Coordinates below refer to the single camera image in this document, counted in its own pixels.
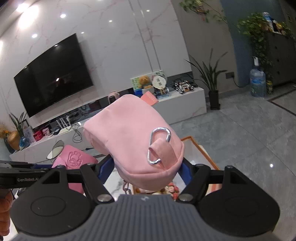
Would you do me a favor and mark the pink wallet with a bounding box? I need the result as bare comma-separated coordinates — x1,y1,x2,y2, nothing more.
52,145,99,194

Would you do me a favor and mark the pink fabric pouch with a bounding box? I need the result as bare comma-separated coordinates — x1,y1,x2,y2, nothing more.
83,94,185,191

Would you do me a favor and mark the person left hand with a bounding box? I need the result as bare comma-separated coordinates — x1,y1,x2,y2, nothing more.
0,191,13,237

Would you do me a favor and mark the orange cardboard box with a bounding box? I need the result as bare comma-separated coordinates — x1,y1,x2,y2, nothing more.
174,136,219,192

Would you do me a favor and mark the golden vase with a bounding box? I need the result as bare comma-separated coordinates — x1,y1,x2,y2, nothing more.
7,131,21,151

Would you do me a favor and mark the white tv console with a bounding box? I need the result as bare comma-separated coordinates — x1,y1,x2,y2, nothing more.
9,86,207,163

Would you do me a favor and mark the white stool chair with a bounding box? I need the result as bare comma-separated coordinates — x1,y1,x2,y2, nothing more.
47,140,64,160

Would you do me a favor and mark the white wifi router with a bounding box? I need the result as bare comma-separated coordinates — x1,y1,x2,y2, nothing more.
56,115,72,135

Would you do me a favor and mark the pink space heater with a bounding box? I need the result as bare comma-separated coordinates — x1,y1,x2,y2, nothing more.
107,91,120,104

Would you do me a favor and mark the black white toy car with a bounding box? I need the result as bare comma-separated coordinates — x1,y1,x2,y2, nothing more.
171,79,198,94

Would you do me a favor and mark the round paper fan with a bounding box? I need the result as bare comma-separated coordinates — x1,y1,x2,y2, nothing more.
152,75,167,94

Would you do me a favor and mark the tall potted leaf plant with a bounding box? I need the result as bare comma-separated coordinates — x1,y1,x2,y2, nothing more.
185,48,228,110

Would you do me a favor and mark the small teddy bear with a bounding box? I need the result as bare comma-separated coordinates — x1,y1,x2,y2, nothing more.
138,75,152,89

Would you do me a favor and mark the blue water jug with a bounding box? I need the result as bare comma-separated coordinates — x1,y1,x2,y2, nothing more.
249,56,267,97

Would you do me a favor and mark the black television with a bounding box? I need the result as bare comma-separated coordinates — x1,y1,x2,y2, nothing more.
14,34,93,117

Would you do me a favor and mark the dark grey cabinet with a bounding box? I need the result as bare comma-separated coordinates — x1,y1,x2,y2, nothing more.
267,33,295,86

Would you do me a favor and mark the trailing green pothos plant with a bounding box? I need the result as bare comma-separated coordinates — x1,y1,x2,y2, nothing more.
237,13,273,80

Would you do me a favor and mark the black power cable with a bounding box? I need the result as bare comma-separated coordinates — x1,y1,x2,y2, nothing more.
72,122,84,144

